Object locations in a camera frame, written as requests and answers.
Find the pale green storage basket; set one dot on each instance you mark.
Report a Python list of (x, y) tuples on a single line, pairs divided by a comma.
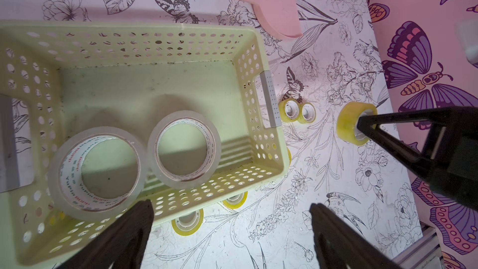
[(79, 75)]

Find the yellow small tape roll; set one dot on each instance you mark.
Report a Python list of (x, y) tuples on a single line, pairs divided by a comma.
[(289, 110), (188, 224), (307, 113), (235, 202), (347, 122)]

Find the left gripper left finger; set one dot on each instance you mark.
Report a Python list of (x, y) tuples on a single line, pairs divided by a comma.
[(121, 246)]

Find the large transparent tape roll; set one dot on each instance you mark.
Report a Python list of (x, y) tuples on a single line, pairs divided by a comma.
[(97, 173), (184, 150)]

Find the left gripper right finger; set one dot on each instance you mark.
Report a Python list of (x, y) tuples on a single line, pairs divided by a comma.
[(337, 246)]

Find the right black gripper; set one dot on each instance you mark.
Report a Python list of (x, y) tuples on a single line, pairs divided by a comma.
[(459, 164)]

